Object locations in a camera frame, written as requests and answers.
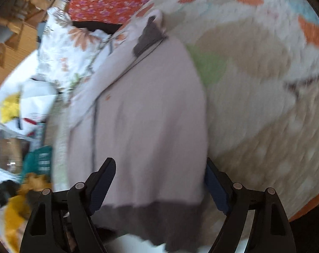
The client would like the white floral pillow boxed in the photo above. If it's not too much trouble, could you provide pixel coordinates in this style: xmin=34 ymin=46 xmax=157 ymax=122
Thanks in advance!
xmin=35 ymin=7 xmax=115 ymax=90

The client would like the pale pink grey-trimmed garment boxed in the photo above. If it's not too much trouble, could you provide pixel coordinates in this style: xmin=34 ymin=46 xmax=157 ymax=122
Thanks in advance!
xmin=66 ymin=9 xmax=209 ymax=252

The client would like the teal box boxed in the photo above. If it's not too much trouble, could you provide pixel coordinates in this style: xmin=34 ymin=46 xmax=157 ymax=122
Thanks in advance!
xmin=22 ymin=146 xmax=54 ymax=182

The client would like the leaf-patterned fleece blanket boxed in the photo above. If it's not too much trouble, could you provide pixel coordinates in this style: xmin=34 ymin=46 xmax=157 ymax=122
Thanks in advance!
xmin=46 ymin=0 xmax=319 ymax=217

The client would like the white plastic bag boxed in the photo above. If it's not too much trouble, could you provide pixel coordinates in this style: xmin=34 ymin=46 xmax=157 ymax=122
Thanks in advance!
xmin=0 ymin=78 xmax=60 ymax=137

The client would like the yellow cloth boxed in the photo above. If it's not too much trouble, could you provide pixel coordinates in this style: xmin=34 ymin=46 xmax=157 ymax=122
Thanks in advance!
xmin=4 ymin=174 xmax=53 ymax=252

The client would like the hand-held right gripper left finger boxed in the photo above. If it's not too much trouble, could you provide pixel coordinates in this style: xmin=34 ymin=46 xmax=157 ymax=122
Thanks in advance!
xmin=19 ymin=157 xmax=116 ymax=253

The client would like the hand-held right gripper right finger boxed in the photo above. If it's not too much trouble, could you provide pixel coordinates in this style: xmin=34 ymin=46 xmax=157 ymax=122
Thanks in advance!
xmin=204 ymin=157 xmax=297 ymax=253

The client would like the wooden chair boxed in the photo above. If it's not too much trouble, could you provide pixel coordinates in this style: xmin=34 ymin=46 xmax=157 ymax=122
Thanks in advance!
xmin=0 ymin=0 xmax=76 ymax=81

